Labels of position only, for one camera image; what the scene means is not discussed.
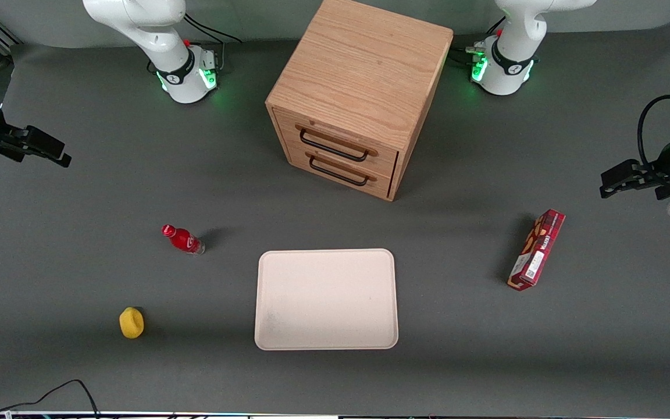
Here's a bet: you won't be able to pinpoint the red snack box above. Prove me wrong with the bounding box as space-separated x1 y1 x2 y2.
507 209 566 292

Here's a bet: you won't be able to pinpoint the yellow lemon-shaped object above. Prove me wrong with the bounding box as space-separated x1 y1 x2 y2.
119 307 145 339

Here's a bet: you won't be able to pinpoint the black right arm base cables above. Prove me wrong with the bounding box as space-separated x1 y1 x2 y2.
183 13 243 45

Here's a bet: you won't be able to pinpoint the black cable on table edge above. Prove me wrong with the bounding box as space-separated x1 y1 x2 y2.
0 379 101 419

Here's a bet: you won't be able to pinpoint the wooden two-drawer cabinet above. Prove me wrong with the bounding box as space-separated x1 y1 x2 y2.
265 0 454 202

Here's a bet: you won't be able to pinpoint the left arm base cable plugs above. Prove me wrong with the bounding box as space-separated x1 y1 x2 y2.
450 44 488 67

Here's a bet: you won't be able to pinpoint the wooden drawer with black handle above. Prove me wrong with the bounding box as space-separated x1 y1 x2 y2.
273 108 400 179
283 144 397 199

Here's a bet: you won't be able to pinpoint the beige rectangular tray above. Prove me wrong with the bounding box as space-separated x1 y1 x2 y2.
254 248 399 351

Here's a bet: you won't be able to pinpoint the small red bottle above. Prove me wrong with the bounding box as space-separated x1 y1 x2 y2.
162 224 206 255

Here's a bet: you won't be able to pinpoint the black metal drawer handle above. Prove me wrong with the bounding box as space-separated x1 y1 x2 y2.
305 151 378 188
295 123 379 163

